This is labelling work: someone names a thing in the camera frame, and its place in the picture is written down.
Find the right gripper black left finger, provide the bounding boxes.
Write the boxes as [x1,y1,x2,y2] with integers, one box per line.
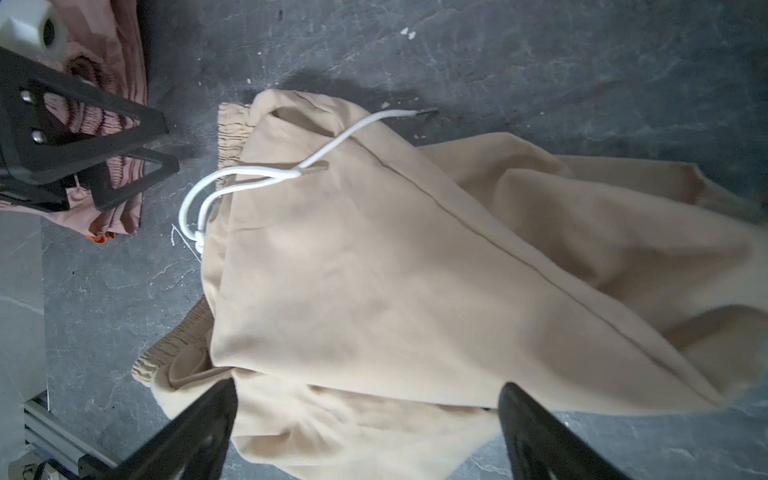
[79,379,238,479]

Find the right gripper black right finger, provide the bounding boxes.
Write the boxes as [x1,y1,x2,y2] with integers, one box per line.
[497,383,629,480]

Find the pink shorts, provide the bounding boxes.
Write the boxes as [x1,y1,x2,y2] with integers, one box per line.
[1,1,147,238]

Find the beige shorts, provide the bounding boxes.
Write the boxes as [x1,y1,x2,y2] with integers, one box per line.
[133,90,767,479]

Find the rainbow striped shorts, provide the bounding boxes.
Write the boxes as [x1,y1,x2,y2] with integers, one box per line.
[87,232,115,244]

